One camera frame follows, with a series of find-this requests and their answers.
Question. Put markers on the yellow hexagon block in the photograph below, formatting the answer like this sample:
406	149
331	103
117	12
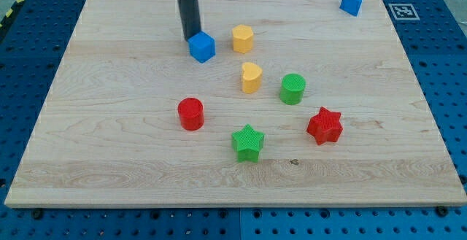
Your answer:
243	38

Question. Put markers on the yellow heart block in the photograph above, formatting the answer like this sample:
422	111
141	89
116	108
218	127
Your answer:
251	77

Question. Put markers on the green star block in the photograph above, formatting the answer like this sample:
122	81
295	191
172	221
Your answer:
247	143

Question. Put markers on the red cylinder block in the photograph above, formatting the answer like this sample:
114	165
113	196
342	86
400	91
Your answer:
191	113

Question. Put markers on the green cylinder block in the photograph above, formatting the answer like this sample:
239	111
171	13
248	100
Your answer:
292	89

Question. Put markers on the blue cube block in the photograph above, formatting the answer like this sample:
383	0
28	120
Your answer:
202	47

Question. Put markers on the light wooden board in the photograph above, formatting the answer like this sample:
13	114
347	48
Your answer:
109	133

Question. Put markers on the red star block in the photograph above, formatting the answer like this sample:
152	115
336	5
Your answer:
325	126

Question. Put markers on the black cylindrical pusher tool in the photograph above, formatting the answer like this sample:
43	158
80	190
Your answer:
190	17

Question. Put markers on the blue triangular prism block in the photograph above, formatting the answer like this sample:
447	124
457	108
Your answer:
351	7

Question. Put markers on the white fiducial marker tag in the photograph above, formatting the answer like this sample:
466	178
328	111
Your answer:
403	11

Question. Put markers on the yellow black hazard tape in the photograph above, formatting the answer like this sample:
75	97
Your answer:
12	13

